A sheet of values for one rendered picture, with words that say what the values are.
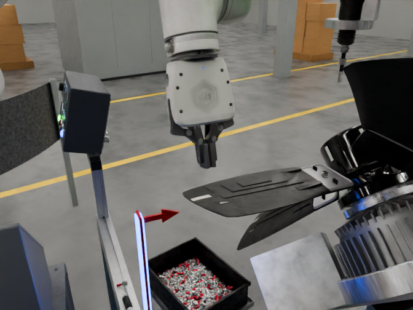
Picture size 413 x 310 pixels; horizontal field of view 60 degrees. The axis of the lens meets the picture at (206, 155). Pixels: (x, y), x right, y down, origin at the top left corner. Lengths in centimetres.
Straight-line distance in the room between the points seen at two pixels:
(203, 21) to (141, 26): 644
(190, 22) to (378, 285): 48
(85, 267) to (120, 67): 501
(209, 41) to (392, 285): 45
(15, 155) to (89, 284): 86
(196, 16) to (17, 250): 42
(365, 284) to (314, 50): 836
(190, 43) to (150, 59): 660
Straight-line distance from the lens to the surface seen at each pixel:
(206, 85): 55
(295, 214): 82
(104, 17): 672
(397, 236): 65
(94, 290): 218
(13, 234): 59
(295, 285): 73
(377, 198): 68
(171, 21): 55
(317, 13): 882
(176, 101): 53
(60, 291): 85
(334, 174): 71
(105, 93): 106
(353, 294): 67
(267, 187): 61
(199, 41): 54
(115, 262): 100
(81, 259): 240
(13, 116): 232
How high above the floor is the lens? 150
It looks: 25 degrees down
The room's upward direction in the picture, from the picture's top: straight up
